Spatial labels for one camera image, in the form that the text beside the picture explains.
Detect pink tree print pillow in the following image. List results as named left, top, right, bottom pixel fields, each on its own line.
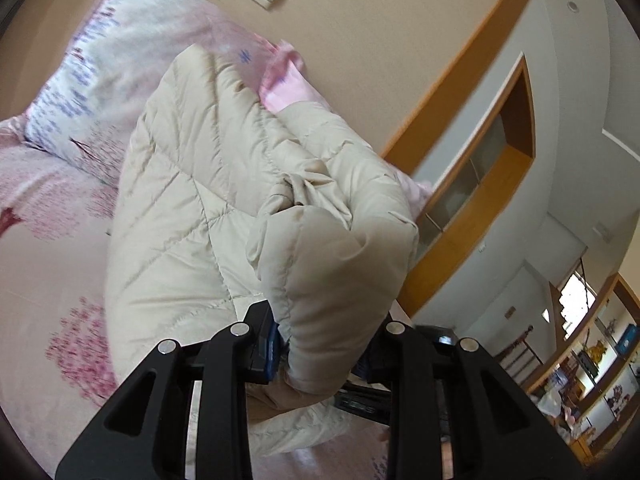
left=259, top=39, right=435, bottom=213

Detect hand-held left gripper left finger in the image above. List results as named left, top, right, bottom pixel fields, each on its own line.
left=55, top=300, right=282, bottom=480

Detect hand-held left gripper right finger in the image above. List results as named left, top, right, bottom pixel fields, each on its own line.
left=382, top=320, right=587, bottom=480

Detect wooden display shelf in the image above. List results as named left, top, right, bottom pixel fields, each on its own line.
left=522, top=274, right=640, bottom=467

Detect bright window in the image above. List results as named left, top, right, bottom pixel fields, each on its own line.
left=559, top=272, right=597, bottom=337

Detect pink floral bed sheet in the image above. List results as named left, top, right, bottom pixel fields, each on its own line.
left=0, top=115, right=393, bottom=467

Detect cream quilted down jacket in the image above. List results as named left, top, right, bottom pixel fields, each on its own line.
left=104, top=44, right=420, bottom=458

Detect white purple floral pillow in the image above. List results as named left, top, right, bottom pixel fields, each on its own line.
left=24, top=0, right=282, bottom=187

